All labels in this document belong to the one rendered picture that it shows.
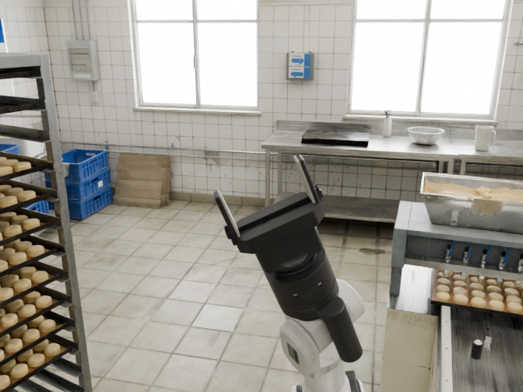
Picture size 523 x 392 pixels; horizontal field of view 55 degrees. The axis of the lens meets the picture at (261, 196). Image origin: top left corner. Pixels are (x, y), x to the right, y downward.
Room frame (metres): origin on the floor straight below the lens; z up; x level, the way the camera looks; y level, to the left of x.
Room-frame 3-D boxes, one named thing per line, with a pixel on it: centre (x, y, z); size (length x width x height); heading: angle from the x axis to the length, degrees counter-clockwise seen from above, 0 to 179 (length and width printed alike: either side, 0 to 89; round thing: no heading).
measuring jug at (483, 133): (4.25, -1.93, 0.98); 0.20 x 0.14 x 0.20; 27
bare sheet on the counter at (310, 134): (4.63, -0.71, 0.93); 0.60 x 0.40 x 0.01; 78
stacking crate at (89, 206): (5.12, 1.95, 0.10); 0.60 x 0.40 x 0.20; 165
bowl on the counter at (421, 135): (4.50, -1.50, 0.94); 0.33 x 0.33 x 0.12
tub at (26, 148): (4.39, 2.22, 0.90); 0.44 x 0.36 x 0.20; 85
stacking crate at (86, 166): (5.12, 1.95, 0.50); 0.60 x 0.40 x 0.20; 169
